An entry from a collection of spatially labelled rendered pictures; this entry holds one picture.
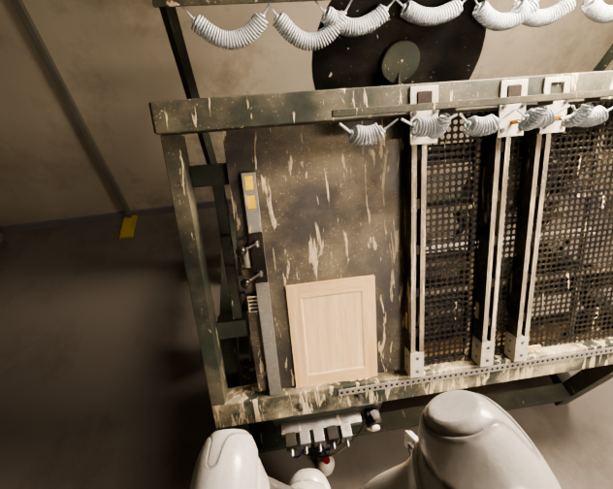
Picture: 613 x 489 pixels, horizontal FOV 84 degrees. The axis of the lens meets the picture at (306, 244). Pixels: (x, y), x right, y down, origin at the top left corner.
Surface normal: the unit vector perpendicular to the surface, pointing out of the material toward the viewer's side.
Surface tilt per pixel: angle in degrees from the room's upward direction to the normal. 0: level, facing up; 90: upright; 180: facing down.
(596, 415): 0
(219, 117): 58
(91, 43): 90
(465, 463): 44
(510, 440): 20
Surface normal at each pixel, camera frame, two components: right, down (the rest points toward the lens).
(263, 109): 0.13, 0.26
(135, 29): 0.18, 0.73
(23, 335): 0.00, -0.67
